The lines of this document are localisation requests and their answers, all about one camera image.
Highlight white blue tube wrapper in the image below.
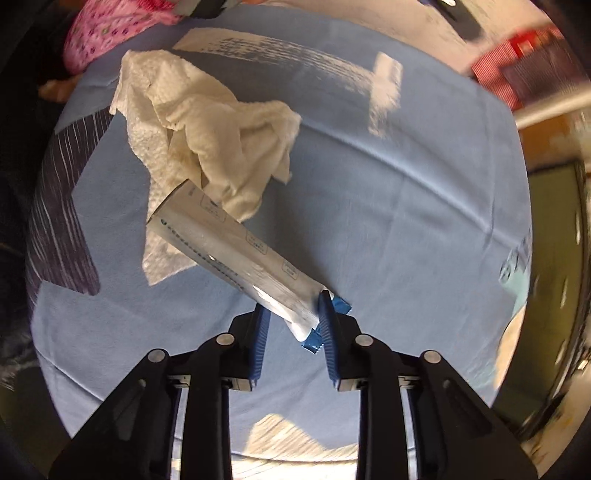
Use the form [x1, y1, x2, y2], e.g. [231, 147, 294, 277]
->
[142, 180, 325, 353]

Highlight pink floral sleeve forearm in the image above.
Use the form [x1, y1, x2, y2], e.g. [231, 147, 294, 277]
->
[63, 0, 182, 75]

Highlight green kitchen cabinets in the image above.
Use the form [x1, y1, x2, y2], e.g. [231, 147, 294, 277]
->
[493, 160, 589, 429]

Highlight light blue star tablecloth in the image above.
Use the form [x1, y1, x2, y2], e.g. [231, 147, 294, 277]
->
[29, 6, 531, 434]

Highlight crumpled white paper towel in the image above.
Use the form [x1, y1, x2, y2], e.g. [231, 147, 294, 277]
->
[109, 49, 303, 287]

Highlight red checkered cloth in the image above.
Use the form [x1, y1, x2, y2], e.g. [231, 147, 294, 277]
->
[471, 24, 589, 111]

